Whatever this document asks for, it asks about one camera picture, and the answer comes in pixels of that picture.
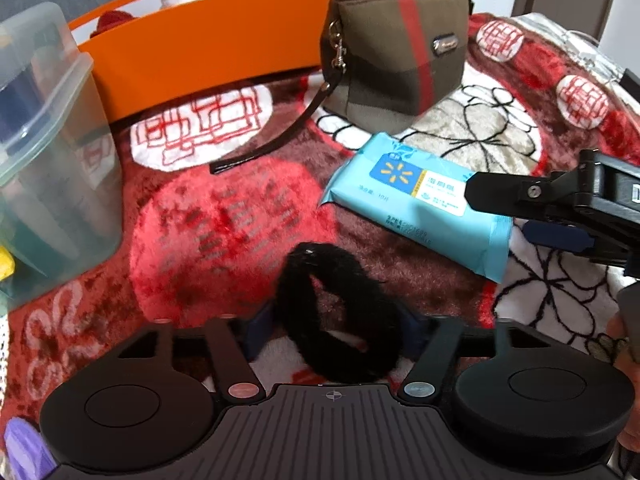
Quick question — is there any orange cardboard box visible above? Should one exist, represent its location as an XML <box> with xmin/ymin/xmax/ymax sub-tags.
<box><xmin>67</xmin><ymin>0</ymin><xmax>343</xmax><ymax>126</ymax></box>

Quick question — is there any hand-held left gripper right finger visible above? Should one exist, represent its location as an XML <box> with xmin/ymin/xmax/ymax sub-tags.
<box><xmin>397</xmin><ymin>311</ymin><xmax>548</xmax><ymax>405</ymax></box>

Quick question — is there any purple cloth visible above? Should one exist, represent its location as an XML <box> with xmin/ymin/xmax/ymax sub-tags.
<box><xmin>4</xmin><ymin>416</ymin><xmax>57</xmax><ymax>480</ymax></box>

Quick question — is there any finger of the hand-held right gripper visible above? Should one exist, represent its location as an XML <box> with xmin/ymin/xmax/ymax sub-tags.
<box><xmin>464</xmin><ymin>167</ymin><xmax>594</xmax><ymax>222</ymax></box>
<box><xmin>522</xmin><ymin>220</ymin><xmax>596</xmax><ymax>254</ymax></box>

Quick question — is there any brown striped pouch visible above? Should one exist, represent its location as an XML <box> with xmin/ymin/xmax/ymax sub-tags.
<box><xmin>209</xmin><ymin>0</ymin><xmax>472</xmax><ymax>176</ymax></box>

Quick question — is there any black furry scrunchie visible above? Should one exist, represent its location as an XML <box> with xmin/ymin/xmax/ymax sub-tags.
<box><xmin>275</xmin><ymin>241</ymin><xmax>407</xmax><ymax>386</ymax></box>

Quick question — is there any clear plastic storage box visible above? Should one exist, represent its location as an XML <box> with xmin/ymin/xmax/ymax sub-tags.
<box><xmin>0</xmin><ymin>2</ymin><xmax>124</xmax><ymax>311</ymax></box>

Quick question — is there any light blue wet wipes pack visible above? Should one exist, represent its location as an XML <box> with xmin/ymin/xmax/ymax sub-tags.
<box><xmin>317</xmin><ymin>131</ymin><xmax>516</xmax><ymax>283</ymax></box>

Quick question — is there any red printed blanket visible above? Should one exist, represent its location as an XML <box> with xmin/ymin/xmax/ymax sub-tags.
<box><xmin>0</xmin><ymin>10</ymin><xmax>640</xmax><ymax>480</ymax></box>

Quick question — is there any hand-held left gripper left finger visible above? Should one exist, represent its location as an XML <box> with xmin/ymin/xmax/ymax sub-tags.
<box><xmin>117</xmin><ymin>304</ymin><xmax>275</xmax><ymax>406</ymax></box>

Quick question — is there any red knitted item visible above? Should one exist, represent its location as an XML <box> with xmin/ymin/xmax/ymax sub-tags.
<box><xmin>89</xmin><ymin>9</ymin><xmax>137</xmax><ymax>39</ymax></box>

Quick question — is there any person's right hand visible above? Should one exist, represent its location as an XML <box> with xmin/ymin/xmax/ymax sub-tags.
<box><xmin>605</xmin><ymin>311</ymin><xmax>640</xmax><ymax>466</ymax></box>

